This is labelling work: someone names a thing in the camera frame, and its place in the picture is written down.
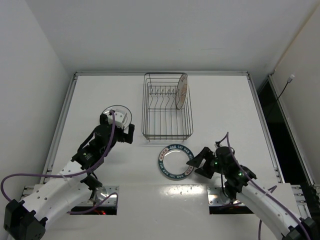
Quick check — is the green rimmed white plate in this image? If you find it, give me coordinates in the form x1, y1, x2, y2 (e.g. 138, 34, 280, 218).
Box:
157, 144, 194, 181

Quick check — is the orange sunburst white plate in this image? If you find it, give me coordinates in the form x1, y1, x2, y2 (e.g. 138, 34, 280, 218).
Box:
175, 73, 189, 110

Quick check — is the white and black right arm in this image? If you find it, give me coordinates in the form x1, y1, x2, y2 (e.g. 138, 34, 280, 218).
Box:
187, 146, 320, 240

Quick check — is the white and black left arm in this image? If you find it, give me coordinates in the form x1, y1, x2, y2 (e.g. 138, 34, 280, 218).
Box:
3, 109, 135, 240

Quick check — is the clear glass plate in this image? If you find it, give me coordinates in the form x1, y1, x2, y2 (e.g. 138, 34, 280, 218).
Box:
102, 105, 132, 124

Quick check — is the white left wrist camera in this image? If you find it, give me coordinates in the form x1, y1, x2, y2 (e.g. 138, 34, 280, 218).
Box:
104, 109, 130, 130

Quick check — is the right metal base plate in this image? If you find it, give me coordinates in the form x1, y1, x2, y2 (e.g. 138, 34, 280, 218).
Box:
206, 185, 245, 207

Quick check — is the metal base plate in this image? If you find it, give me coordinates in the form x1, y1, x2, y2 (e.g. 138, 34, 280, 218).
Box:
206, 185, 245, 207
21, 184, 120, 207

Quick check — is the grey wire dish rack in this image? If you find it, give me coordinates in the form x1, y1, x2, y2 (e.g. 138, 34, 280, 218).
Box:
141, 72, 194, 142

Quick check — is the aluminium table frame rail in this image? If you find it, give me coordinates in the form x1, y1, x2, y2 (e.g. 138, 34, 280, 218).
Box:
41, 71, 320, 240

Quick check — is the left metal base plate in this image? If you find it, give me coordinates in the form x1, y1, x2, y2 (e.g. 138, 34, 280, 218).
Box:
21, 184, 120, 207

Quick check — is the black wall cable with plug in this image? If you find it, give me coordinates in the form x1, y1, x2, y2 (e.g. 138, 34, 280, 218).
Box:
276, 73, 296, 101

